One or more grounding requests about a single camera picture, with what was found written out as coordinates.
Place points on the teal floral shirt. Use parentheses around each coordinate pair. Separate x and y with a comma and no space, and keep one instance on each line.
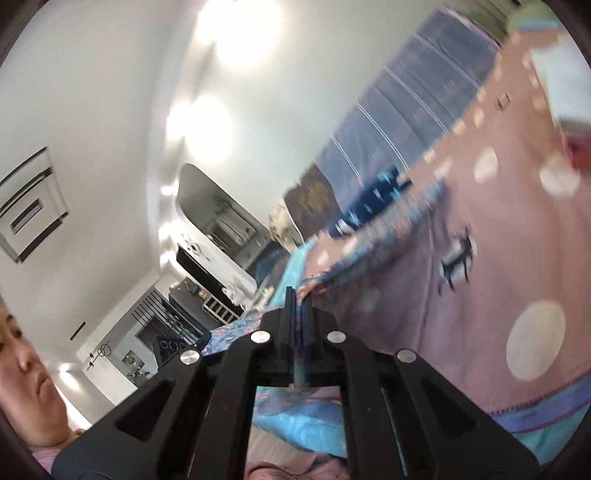
(323,277)

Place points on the pale folded cloth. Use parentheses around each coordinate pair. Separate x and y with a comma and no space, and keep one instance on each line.
(558,83)

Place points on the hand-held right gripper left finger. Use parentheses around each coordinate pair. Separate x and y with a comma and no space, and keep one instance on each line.
(288,341)

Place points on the dark tree-print cover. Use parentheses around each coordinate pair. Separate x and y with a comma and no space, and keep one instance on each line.
(314,198)

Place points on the round ceiling light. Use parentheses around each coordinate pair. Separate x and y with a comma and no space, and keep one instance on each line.
(244,32)
(198,134)

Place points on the pink folded cloth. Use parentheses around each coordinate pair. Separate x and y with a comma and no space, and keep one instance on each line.
(577,147)

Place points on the ceiling air vent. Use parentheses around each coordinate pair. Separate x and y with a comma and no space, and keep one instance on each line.
(32,207)

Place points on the white cat figurine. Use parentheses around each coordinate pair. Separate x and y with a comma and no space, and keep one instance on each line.
(232,291)

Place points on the beige clothes pile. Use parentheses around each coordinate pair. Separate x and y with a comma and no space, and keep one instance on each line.
(281,226)

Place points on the navy star-print cloth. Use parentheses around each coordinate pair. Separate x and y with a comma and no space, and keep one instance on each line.
(369,194)

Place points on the green pillow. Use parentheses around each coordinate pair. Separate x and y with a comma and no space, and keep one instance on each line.
(531,18)

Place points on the wall mirror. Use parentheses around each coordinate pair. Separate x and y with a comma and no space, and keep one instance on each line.
(231,230)

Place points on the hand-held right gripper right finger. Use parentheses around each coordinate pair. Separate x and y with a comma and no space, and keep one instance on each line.
(304,327)

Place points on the dark printed blanket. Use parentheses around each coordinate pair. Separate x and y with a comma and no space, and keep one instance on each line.
(272,267)

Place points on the white animal wall decoration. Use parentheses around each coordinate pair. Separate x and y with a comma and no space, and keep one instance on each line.
(193,244)

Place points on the person's face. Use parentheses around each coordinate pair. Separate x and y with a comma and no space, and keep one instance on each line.
(27,369)

